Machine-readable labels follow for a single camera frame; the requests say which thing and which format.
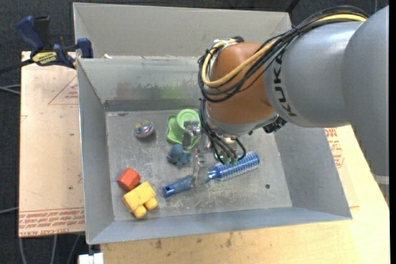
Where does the brown cardboard board, red print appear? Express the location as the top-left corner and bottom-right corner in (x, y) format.
(18, 51), (361, 238)

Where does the yellow toy block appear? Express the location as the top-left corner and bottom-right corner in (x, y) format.
(121, 181), (159, 219)

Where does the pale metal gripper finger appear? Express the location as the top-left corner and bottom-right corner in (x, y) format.
(191, 134), (209, 188)
(182, 120), (202, 150)

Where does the grey metal bin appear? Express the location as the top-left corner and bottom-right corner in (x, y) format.
(72, 2), (353, 245)

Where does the red-orange block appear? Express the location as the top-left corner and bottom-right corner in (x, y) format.
(116, 167), (142, 192)

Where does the green plastic cup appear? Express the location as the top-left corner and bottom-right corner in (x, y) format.
(166, 108), (202, 146)

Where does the blue-grey toy animal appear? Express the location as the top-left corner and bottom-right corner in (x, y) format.
(166, 143), (192, 167)

